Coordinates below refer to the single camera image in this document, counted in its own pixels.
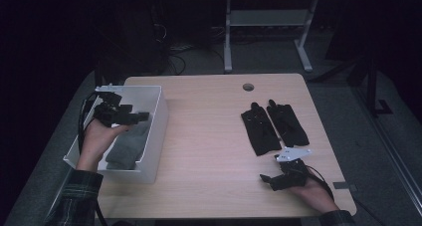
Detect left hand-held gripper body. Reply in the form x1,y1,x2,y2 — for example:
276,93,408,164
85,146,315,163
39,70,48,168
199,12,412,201
93,84,134,127

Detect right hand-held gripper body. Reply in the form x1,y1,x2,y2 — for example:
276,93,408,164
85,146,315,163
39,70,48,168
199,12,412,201
270,146,314,192

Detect white box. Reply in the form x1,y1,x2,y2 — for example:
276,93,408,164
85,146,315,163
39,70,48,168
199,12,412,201
63,85,169,184

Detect plain grey mitten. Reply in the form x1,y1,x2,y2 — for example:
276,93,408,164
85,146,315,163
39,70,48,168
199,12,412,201
113,120,151,162

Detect black glove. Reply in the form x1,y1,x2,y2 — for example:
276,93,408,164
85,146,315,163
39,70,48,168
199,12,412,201
241,102,283,157
266,99,311,148

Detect person's right hand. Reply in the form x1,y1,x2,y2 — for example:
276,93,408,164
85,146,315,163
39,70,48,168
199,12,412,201
288,176,340,215

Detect person's left hand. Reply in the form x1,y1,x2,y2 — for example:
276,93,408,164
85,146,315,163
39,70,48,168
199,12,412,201
75,117,134,172

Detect black tape strip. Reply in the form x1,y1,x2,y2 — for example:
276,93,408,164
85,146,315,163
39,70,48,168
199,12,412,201
332,181,358,192

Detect right hand-held gripper cable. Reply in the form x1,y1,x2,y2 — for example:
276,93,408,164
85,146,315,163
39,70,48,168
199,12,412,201
307,165,335,200

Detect black floor cables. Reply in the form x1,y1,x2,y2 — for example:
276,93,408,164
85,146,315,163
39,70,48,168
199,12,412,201
163,44,197,77

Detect thin black floor cable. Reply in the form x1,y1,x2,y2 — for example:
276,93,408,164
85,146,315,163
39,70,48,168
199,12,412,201
351,195,387,226

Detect aluminium rail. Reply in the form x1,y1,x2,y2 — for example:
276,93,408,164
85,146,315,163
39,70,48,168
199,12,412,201
351,86,422,217
41,172,76,226

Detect grey metal table frame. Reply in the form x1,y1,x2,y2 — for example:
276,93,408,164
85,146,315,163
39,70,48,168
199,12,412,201
222,0,319,75

